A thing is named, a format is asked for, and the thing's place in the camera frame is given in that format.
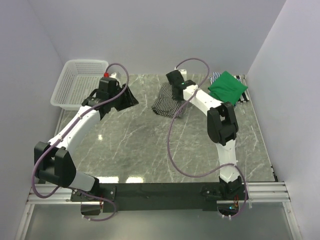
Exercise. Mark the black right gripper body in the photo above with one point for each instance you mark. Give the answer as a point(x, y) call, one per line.
point(174, 98)

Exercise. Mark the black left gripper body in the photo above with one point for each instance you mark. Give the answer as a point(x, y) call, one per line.
point(115, 103)

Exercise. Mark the striped clothes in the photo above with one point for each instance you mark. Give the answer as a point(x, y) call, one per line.
point(164, 104)

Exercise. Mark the green tank top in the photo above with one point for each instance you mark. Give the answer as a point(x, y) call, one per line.
point(226, 88)

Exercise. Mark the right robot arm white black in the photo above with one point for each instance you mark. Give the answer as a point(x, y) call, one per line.
point(222, 128)

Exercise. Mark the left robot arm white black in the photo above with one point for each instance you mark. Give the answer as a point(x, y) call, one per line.
point(53, 161)

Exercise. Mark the blue striped folded tank top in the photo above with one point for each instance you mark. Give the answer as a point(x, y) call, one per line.
point(213, 77)

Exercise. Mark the white plastic laundry basket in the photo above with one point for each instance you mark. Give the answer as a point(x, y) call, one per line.
point(78, 78)

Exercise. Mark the black white striped folded top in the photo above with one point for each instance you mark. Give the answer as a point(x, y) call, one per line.
point(244, 98)

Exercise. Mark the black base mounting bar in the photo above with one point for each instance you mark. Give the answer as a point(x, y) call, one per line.
point(170, 196)

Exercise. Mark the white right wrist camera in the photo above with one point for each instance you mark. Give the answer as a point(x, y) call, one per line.
point(183, 72)

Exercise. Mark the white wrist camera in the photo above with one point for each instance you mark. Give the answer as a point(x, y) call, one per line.
point(183, 72)
point(114, 75)

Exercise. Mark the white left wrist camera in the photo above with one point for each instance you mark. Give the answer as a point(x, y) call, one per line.
point(114, 75)

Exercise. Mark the aluminium rail frame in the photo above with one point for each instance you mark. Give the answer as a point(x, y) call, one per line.
point(258, 192)

